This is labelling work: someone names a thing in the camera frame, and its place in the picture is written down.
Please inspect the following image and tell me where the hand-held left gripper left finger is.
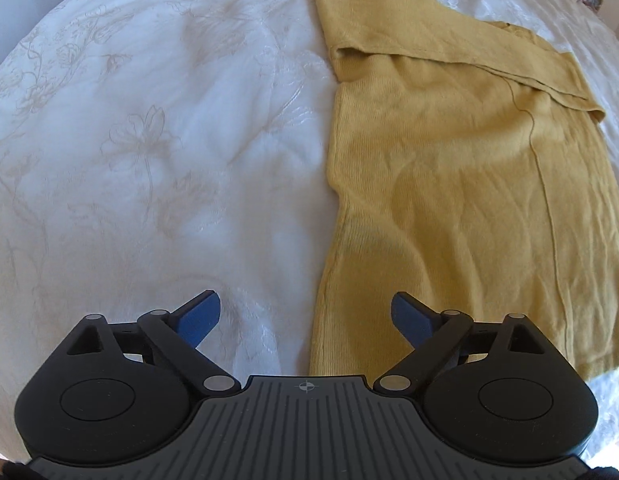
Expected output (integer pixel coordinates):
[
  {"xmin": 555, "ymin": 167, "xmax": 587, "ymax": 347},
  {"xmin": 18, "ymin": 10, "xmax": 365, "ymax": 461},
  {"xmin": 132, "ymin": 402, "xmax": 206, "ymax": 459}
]
[{"xmin": 64, "ymin": 289, "xmax": 242, "ymax": 394}]

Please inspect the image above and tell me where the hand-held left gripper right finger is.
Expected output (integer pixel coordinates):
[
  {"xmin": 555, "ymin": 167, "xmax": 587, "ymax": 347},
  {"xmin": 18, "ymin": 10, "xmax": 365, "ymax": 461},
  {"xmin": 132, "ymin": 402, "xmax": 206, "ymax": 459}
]
[{"xmin": 373, "ymin": 291, "xmax": 547, "ymax": 393}]

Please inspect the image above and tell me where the mustard yellow knit shirt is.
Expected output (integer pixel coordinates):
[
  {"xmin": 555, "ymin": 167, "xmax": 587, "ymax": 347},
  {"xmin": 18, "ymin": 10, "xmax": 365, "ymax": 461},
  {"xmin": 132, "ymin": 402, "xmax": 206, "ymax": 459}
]
[{"xmin": 308, "ymin": 0, "xmax": 619, "ymax": 380}]

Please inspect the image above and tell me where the white floral embroidered bedsheet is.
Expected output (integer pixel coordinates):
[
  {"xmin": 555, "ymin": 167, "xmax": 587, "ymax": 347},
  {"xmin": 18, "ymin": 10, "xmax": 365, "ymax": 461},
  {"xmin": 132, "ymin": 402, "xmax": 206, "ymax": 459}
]
[{"xmin": 0, "ymin": 0, "xmax": 619, "ymax": 466}]

